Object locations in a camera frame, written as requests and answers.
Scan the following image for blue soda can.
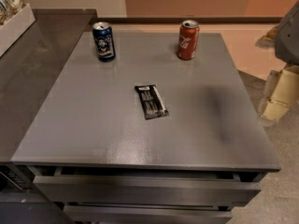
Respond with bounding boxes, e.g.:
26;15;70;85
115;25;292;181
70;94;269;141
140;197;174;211
93;21;116;63

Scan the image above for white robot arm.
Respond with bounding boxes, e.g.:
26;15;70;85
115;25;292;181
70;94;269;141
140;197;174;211
258;1;299;127

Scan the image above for snack packets in box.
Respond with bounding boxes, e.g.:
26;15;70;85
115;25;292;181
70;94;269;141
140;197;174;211
0;0;25;25

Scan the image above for red coke can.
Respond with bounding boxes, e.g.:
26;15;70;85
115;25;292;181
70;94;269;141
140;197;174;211
178;20;200;60

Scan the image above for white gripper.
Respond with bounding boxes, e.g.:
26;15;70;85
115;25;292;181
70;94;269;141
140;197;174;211
258;64;299;127

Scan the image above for upper grey drawer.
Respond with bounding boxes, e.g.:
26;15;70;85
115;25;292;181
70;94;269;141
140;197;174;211
34;168;260;206

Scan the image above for white snack box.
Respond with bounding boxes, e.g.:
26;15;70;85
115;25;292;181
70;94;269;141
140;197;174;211
0;4;36;57

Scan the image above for black rxbar chocolate bar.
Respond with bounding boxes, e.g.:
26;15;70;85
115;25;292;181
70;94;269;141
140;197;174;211
135;85;169;119

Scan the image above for grey drawer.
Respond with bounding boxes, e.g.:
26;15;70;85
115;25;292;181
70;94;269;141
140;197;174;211
34;168;260;206
64;205;232;224

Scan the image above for lower grey drawer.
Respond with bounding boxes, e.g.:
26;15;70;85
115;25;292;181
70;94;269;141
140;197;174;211
64;205;232;224

